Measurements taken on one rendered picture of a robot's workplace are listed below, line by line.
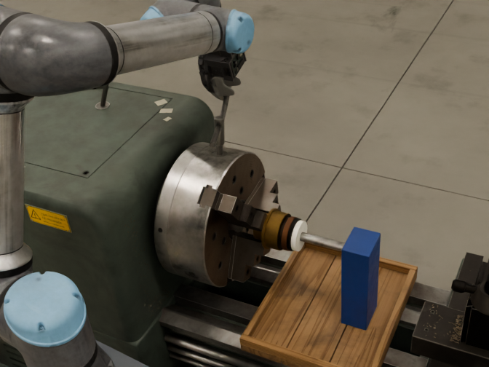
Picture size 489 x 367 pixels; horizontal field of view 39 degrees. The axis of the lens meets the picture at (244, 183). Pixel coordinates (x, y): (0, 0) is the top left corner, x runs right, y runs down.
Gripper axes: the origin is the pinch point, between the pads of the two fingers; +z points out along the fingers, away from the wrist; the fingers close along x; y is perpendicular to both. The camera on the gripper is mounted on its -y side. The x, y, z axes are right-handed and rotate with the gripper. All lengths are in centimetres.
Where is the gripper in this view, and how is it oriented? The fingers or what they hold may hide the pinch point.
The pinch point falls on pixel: (220, 94)
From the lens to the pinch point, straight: 161.4
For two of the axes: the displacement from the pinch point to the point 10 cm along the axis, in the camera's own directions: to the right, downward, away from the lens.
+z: 1.8, 6.3, 7.5
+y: 9.0, 2.1, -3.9
